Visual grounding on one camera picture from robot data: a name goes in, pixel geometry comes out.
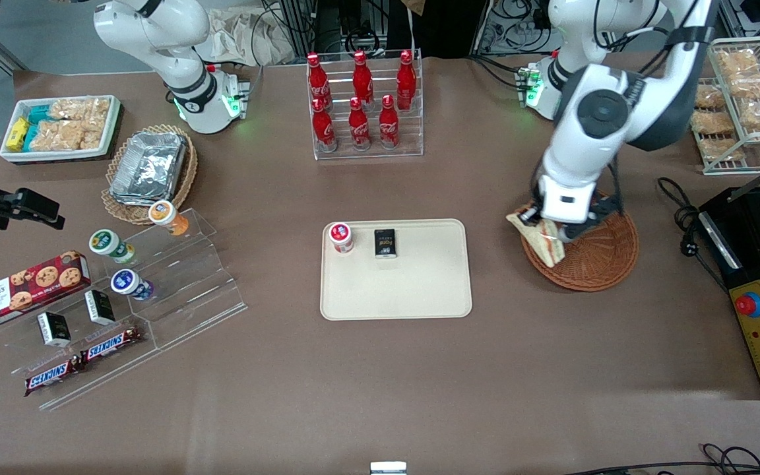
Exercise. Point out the person in dark clothing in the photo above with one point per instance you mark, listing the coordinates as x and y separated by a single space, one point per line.
439 30

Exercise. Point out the Snickers chocolate bar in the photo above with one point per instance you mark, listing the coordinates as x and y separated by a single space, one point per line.
109 344
51 376

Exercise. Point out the red lid yogurt cup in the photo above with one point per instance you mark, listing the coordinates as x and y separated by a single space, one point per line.
341 237

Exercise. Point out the green yogurt cup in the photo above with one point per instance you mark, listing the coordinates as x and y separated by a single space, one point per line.
108 244

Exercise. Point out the small black snack box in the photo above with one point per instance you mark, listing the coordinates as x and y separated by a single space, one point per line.
54 328
100 307
385 243

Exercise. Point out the yellow snack packet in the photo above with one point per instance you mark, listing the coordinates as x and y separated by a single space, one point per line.
17 134

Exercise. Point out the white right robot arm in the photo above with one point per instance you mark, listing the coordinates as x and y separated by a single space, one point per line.
182 72

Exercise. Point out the clear rice cracker pack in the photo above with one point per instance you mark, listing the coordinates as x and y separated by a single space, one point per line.
80 107
66 135

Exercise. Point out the small white device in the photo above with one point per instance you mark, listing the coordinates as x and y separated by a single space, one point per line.
388 468

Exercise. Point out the blue yogurt cup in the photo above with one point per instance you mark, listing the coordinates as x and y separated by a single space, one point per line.
129 284

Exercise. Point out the red cola bottle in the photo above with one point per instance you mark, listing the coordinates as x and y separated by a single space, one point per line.
323 128
406 79
317 79
358 126
388 125
361 78

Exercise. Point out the clear acrylic stepped stand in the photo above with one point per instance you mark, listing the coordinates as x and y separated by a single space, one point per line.
189 290

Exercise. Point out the tan oval wicker basket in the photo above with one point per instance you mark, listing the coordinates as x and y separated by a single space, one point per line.
185 178

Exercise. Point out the brown round wicker basket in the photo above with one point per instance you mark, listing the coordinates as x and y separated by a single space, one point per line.
601 264

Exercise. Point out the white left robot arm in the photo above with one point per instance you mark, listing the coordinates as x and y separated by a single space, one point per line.
604 112

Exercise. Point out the beige plastic tray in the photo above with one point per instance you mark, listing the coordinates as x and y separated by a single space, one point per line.
413 290

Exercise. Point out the triangular sandwich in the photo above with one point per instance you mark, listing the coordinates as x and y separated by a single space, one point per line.
545 247

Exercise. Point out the orange yogurt cup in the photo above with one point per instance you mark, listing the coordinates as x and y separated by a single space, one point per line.
167 216

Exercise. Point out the red emergency stop button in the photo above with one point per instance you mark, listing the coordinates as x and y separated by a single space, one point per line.
749 304

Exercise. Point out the teal snack packet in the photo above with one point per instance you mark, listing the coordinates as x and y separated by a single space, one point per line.
30 137
40 114

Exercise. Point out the white rectangular snack bin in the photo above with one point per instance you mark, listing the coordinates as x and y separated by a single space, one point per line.
113 125

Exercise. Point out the black countertop appliance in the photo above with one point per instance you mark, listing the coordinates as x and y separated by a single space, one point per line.
749 264

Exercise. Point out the beige cloth bag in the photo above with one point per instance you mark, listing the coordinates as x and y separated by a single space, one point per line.
241 36

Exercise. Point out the clear acrylic bottle rack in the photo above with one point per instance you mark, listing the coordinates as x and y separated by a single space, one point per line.
370 153

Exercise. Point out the silver foil tray stack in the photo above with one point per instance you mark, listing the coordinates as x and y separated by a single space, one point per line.
149 165

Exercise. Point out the red Walkers cookie box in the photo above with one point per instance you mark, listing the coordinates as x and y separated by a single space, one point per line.
24 290

